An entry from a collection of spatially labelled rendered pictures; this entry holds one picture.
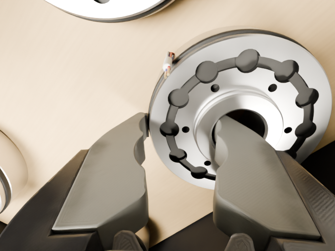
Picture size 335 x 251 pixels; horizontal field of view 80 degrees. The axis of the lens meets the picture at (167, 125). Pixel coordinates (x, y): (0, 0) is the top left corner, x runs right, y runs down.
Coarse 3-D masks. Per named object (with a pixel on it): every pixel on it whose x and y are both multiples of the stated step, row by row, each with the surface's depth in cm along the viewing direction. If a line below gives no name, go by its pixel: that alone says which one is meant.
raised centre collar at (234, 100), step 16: (224, 96) 10; (240, 96) 10; (256, 96) 10; (208, 112) 11; (224, 112) 11; (256, 112) 10; (272, 112) 10; (208, 128) 11; (272, 128) 11; (208, 144) 12; (272, 144) 11
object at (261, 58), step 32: (192, 64) 10; (224, 64) 10; (256, 64) 10; (288, 64) 10; (320, 64) 10; (160, 96) 11; (192, 96) 11; (288, 96) 10; (320, 96) 10; (160, 128) 12; (192, 128) 12; (288, 128) 12; (320, 128) 11; (192, 160) 13
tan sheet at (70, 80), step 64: (0, 0) 12; (192, 0) 11; (256, 0) 11; (320, 0) 11; (0, 64) 14; (64, 64) 13; (128, 64) 13; (0, 128) 16; (64, 128) 16; (192, 192) 19
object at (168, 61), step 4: (168, 52) 11; (172, 52) 12; (168, 56) 10; (164, 60) 10; (168, 60) 9; (164, 64) 9; (168, 64) 9; (164, 68) 9; (168, 68) 8; (168, 72) 8; (164, 76) 8
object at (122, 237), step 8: (120, 232) 6; (128, 232) 6; (120, 240) 5; (128, 240) 5; (136, 240) 5; (232, 240) 5; (240, 240) 5; (248, 240) 5; (112, 248) 5; (120, 248) 5; (128, 248) 5; (136, 248) 5; (232, 248) 5; (240, 248) 5; (248, 248) 5
